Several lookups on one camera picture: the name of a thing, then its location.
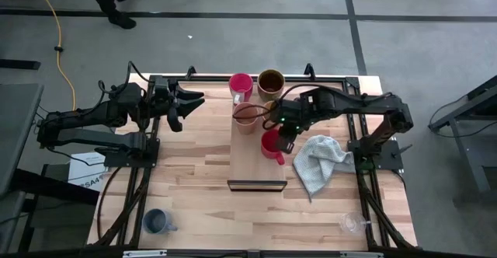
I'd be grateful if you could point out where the wooden tray board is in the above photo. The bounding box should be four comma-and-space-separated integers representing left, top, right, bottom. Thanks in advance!
227, 79, 289, 193

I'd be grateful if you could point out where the small red mug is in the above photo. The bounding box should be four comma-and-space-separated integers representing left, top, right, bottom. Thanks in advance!
260, 129, 287, 166

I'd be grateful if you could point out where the white printed box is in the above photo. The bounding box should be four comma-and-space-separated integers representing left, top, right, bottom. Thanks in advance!
68, 152, 108, 192

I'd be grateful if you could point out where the salmon pink cup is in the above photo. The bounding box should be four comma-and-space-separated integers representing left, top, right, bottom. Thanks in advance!
232, 102, 260, 136

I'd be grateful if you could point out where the silver mounting bracket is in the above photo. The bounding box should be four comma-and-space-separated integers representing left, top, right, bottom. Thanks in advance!
123, 249, 168, 258
340, 252, 384, 258

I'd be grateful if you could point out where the yellow floor cable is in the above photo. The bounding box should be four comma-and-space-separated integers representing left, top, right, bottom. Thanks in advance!
30, 0, 78, 111

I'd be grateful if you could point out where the black aluminium table frame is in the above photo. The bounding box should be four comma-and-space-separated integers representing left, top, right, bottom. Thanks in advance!
87, 62, 419, 251

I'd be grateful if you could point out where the grey waffle cloth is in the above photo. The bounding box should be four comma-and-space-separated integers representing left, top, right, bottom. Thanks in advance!
293, 134, 356, 203

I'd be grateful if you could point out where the green glazed ceramic mug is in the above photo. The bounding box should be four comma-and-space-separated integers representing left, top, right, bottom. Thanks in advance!
256, 68, 286, 103

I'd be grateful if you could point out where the blue-grey mug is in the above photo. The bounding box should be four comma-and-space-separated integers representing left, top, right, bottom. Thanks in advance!
142, 208, 179, 235

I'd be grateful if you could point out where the clear glass cup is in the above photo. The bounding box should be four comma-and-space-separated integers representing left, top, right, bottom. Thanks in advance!
339, 211, 368, 235

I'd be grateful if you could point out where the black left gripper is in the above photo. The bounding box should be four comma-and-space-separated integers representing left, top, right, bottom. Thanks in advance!
153, 77, 206, 120

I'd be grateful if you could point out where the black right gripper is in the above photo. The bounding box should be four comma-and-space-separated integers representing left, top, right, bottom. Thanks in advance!
271, 94, 311, 155

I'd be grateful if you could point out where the black floor bar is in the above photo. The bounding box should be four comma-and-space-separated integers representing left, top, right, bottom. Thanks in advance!
0, 58, 42, 71

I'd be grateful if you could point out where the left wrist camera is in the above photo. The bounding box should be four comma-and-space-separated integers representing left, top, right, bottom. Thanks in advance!
166, 106, 184, 133

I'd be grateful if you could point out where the orange cup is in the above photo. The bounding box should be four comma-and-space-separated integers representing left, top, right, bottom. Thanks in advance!
262, 100, 279, 121

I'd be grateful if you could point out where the grey side table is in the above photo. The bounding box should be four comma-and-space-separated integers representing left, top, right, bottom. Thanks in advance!
0, 82, 100, 253

